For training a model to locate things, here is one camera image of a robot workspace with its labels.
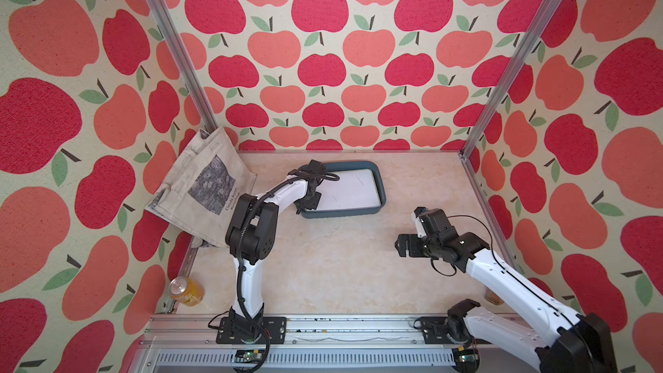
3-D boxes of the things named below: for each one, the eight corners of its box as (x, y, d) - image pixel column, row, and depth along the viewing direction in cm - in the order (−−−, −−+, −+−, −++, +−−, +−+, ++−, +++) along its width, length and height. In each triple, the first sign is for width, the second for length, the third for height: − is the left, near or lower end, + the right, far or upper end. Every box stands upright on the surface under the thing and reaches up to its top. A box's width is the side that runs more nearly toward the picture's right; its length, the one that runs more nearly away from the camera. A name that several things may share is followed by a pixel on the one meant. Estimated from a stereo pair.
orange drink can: (183, 306, 80) (165, 296, 71) (190, 288, 84) (173, 276, 75) (202, 306, 80) (186, 296, 71) (207, 288, 84) (193, 276, 75)
